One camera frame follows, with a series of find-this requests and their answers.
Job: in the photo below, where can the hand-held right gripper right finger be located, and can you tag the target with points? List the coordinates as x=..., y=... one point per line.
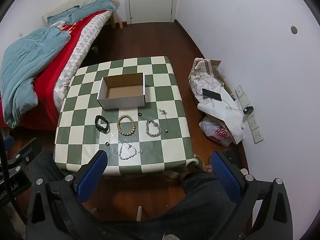
x=225, y=177

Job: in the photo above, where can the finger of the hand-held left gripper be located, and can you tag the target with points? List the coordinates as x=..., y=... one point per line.
x=30, y=150
x=9, y=142

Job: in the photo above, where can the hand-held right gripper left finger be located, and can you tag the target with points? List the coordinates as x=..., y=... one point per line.
x=92, y=177

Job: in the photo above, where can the black wristband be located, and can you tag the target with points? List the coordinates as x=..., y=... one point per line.
x=104, y=129

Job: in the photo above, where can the white cardboard box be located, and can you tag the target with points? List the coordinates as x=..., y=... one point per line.
x=120, y=102

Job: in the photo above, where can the person's bare foot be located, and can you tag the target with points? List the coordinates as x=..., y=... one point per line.
x=208, y=168

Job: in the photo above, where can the black bag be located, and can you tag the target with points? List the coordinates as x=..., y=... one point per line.
x=233, y=158

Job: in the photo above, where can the white red print plastic bag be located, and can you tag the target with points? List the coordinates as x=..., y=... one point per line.
x=220, y=132

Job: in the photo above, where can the white patterned tote bag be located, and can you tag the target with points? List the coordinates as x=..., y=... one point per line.
x=230, y=120

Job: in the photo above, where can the black charger plug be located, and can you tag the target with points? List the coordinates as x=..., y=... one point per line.
x=248, y=110

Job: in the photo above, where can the green white checkered tablecloth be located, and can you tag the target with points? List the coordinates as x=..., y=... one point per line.
x=175, y=120

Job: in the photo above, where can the large light blue blanket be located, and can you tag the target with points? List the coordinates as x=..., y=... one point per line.
x=27, y=62

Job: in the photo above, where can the black smartphone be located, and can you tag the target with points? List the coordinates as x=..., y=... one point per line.
x=212, y=94

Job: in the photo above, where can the floral fabric bag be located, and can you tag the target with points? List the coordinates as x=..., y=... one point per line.
x=200, y=80

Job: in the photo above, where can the grey white diamond pattern sheet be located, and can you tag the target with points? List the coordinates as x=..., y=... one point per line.
x=80, y=50

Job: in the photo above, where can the brown cardboard box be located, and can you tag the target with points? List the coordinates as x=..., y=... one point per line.
x=216, y=63

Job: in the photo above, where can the small orange bottle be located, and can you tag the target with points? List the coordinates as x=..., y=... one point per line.
x=121, y=24

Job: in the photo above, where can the folded light blue blanket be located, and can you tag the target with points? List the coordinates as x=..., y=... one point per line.
x=95, y=7

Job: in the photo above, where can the white door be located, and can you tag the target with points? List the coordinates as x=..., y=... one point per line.
x=150, y=0

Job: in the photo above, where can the white wall power outlet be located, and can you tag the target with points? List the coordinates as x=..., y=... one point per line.
x=252, y=123
x=257, y=135

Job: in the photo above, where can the white wall switch plate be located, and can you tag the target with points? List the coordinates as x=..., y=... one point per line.
x=240, y=91
x=245, y=101

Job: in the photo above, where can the wooden bed frame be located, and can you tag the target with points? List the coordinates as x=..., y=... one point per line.
x=113, y=17

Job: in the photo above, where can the round wall hole cover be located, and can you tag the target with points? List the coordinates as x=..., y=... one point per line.
x=294, y=30

